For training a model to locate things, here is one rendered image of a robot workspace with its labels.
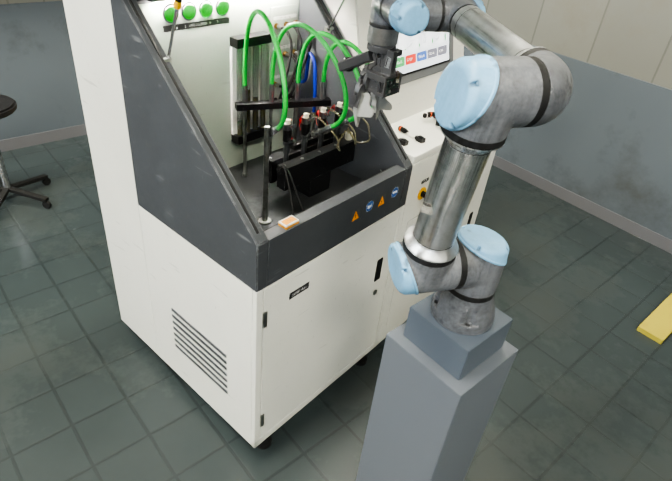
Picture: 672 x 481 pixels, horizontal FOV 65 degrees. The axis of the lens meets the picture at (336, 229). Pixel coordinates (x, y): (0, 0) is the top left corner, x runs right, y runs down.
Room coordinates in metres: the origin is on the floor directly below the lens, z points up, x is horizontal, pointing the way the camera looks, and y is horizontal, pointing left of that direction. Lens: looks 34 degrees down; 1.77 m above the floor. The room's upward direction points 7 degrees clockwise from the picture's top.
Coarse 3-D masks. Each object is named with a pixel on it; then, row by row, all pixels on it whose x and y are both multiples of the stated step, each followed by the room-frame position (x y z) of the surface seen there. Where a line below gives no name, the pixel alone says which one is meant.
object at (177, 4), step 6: (174, 0) 1.29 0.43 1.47; (180, 0) 1.29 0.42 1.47; (174, 6) 1.29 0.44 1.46; (180, 6) 1.29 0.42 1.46; (174, 12) 1.30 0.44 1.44; (174, 18) 1.31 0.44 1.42; (174, 24) 1.31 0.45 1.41; (174, 30) 1.32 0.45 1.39; (168, 48) 1.34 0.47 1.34; (168, 54) 1.34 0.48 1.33; (168, 60) 1.34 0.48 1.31
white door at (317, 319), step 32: (384, 224) 1.54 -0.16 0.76; (320, 256) 1.28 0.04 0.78; (352, 256) 1.41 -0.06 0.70; (384, 256) 1.57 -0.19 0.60; (288, 288) 1.17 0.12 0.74; (320, 288) 1.29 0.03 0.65; (352, 288) 1.43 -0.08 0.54; (384, 288) 1.60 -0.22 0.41; (288, 320) 1.18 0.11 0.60; (320, 320) 1.30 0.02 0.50; (352, 320) 1.45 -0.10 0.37; (288, 352) 1.19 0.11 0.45; (320, 352) 1.32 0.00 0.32; (352, 352) 1.48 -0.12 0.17; (288, 384) 1.19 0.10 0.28; (320, 384) 1.34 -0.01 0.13
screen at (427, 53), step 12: (408, 36) 2.03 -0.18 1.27; (420, 36) 2.09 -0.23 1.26; (432, 36) 2.15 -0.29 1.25; (444, 36) 2.22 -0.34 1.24; (408, 48) 2.02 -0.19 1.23; (420, 48) 2.08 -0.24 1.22; (432, 48) 2.14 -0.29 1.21; (444, 48) 2.21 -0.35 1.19; (408, 60) 2.01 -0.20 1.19; (420, 60) 2.07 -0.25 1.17; (432, 60) 2.14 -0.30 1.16; (444, 60) 2.21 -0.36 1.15; (408, 72) 2.00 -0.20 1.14; (420, 72) 2.07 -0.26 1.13; (432, 72) 2.13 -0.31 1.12
